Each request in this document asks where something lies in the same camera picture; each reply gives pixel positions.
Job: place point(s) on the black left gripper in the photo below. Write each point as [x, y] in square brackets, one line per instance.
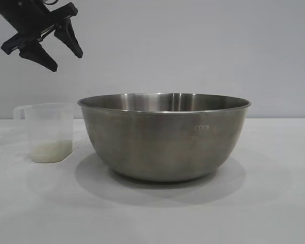
[28, 17]

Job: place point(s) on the clear plastic measuring cup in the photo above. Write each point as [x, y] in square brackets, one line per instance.
[48, 122]

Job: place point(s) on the large stainless steel bowl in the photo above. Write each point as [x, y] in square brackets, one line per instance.
[162, 142]

